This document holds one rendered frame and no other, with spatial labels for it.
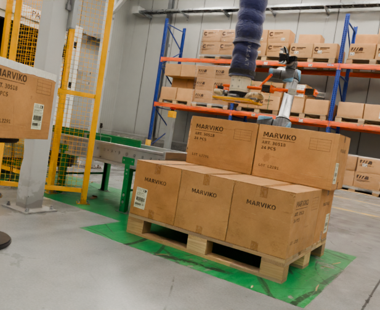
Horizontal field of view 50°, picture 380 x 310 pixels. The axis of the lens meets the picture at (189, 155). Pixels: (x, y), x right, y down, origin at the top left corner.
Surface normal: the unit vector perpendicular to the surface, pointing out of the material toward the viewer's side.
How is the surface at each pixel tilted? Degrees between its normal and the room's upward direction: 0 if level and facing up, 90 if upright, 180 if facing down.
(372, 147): 90
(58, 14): 90
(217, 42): 90
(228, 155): 90
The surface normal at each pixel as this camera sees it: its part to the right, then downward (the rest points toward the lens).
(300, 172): -0.51, -0.04
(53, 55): 0.84, 0.16
